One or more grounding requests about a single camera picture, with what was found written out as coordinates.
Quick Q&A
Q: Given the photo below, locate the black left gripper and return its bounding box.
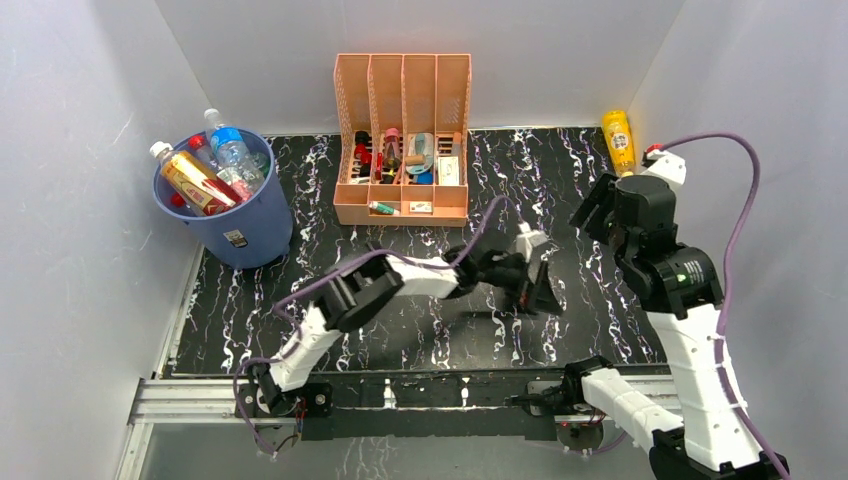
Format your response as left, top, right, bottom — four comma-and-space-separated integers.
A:
477, 255, 563, 318

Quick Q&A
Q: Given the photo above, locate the yellow drink bottle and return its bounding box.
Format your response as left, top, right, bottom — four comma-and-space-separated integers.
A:
601, 110, 636, 177

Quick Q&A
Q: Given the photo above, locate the peach plastic desk organizer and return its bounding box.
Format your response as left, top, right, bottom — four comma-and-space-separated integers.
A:
333, 53, 472, 227

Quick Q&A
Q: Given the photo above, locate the clear bottle red cap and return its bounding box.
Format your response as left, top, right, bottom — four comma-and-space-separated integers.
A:
188, 134, 253, 202

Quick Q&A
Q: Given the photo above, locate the clear bottle blue label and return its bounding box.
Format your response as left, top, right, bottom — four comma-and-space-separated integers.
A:
204, 108, 265, 200

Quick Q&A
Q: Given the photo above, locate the brown tea bottle red label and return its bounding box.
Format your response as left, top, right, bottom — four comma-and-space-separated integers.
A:
149, 141, 242, 216

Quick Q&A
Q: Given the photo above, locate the green plastic bottle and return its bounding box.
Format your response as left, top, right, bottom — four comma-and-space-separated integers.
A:
251, 152, 271, 178

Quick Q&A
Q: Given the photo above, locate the clear bottle red label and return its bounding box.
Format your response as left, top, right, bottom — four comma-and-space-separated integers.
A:
170, 193, 196, 217

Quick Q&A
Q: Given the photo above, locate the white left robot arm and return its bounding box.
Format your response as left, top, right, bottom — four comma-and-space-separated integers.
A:
248, 246, 563, 416

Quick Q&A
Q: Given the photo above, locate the blue plastic bin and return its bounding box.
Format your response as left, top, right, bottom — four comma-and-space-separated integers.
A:
152, 129, 294, 269

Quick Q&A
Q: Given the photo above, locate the small white card box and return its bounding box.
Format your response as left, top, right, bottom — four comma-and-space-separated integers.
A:
409, 201, 433, 214

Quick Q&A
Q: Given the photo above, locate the light blue tape dispenser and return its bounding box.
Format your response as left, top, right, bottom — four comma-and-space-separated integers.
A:
404, 132, 435, 176

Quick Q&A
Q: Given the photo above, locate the small green white tube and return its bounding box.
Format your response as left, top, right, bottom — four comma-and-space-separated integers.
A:
368, 201, 401, 216

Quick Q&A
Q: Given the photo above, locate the pink capped dark bottle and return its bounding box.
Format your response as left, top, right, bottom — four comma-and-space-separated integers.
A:
374, 128, 402, 184

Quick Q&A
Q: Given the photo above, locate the red black toy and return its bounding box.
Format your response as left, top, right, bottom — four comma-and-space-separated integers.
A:
351, 130, 373, 183

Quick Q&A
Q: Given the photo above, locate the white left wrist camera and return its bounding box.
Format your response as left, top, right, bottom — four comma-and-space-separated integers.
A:
514, 221, 549, 265

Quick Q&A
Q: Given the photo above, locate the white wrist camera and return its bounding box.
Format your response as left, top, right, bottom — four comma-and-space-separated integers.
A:
640, 144, 687, 193
514, 221, 549, 265

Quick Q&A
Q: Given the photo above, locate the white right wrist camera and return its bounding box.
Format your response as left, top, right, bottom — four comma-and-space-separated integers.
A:
640, 144, 687, 193

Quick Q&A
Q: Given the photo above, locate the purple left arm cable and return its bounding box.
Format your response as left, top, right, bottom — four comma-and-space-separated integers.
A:
231, 195, 518, 458

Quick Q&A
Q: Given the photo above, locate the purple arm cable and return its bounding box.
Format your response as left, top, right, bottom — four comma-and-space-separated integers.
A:
231, 195, 518, 458
592, 132, 793, 480

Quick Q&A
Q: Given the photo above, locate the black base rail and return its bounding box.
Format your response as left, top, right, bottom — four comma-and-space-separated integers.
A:
129, 362, 684, 444

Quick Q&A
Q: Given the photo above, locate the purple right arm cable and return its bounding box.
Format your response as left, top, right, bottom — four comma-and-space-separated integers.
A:
592, 132, 793, 480

